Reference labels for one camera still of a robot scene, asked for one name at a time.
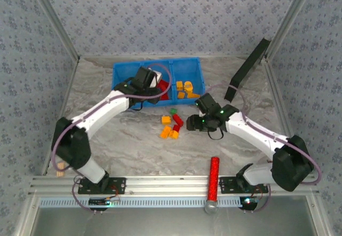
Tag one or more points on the small red lego brick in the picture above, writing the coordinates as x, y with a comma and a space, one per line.
177, 128

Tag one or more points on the small green lego brick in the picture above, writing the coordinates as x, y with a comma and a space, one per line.
173, 111

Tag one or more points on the small orange lego brick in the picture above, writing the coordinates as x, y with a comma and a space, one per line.
181, 95

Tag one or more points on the yellow round lego piece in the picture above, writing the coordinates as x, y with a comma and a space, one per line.
188, 86

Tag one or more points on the blue three-compartment bin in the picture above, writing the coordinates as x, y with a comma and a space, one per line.
187, 67

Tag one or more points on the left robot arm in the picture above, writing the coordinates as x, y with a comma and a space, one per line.
72, 145

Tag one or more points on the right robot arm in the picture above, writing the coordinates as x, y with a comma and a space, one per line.
291, 166

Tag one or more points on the red glitter microphone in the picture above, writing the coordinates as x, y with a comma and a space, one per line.
213, 177

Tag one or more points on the black angled bar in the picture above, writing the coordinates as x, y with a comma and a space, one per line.
248, 64

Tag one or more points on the right circuit board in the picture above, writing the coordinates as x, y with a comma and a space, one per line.
248, 201

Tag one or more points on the circuit board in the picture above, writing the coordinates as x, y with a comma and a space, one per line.
99, 201
248, 201

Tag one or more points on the grey metal sheet panel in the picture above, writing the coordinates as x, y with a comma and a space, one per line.
171, 222

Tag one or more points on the small wooden block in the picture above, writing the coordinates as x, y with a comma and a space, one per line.
61, 165

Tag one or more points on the left circuit board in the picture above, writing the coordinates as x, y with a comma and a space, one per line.
99, 201

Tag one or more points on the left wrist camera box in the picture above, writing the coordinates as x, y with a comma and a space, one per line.
156, 80

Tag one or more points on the aluminium wall rail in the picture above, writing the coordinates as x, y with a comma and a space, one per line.
101, 56

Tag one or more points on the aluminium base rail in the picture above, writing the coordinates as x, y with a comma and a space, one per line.
165, 186

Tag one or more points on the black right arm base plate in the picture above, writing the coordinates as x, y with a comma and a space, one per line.
228, 185

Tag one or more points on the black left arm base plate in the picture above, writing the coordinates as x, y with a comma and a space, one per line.
117, 185

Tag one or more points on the aluminium frame post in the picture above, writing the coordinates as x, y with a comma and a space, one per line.
290, 19
55, 19

